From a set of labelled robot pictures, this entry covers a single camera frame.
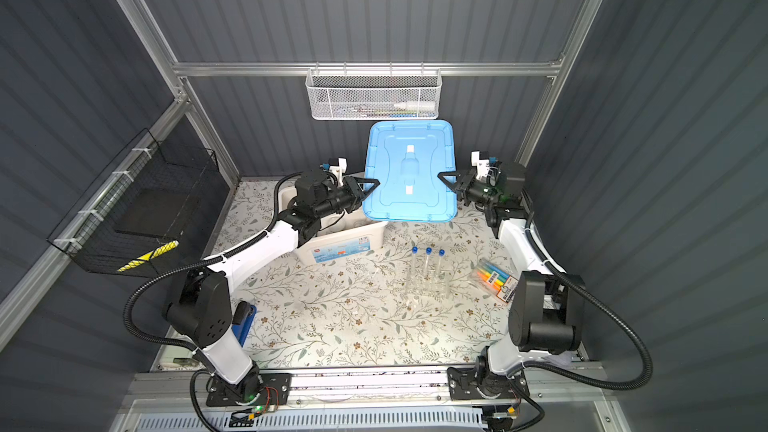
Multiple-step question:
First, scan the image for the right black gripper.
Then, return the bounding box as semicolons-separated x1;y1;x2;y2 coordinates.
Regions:
438;172;499;211

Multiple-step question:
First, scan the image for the blue handled tool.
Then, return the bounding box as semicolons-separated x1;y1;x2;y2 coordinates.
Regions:
231;301;257;347

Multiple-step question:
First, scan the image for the white wire mesh basket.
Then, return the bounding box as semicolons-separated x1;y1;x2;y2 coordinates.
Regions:
305;69;443;121

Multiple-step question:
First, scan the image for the white plastic storage bin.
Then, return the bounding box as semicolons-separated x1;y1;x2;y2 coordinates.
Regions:
294;208;388;266

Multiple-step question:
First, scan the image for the clear acrylic tube rack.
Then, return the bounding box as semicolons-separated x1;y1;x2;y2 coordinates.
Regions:
404;270;451;314

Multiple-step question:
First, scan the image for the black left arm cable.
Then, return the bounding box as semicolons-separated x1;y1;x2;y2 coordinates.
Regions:
122;171;304;432

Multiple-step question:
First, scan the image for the blue plastic bin lid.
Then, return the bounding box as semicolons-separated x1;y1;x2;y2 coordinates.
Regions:
363;120;457;223

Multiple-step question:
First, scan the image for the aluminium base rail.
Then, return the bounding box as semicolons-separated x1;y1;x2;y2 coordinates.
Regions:
137;365;559;409

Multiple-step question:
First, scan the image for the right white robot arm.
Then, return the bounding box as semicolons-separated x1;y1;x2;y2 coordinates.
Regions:
438;151;585;385

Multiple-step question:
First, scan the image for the coloured marker pack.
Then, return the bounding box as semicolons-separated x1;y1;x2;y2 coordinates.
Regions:
475;259;518;303

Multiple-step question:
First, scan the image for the white bottle in basket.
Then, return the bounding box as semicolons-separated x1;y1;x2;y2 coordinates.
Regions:
393;101;437;114

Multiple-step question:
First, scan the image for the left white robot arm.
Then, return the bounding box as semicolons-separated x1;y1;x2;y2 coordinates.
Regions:
163;167;380;385

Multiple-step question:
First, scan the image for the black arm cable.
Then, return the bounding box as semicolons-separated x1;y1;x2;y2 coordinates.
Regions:
122;171;304;432
521;188;654;432

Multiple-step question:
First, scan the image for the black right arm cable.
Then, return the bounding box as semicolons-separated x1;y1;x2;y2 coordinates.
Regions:
521;188;654;432

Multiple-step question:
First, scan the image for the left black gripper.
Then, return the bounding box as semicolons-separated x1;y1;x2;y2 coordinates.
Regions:
314;177;378;223

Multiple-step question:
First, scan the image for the black wire mesh basket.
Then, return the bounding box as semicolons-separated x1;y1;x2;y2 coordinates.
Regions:
47;135;227;278

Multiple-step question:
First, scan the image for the blue-capped test tube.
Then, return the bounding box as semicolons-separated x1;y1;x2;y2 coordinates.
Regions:
436;249;445;280
408;246;419;291
421;247;433;281

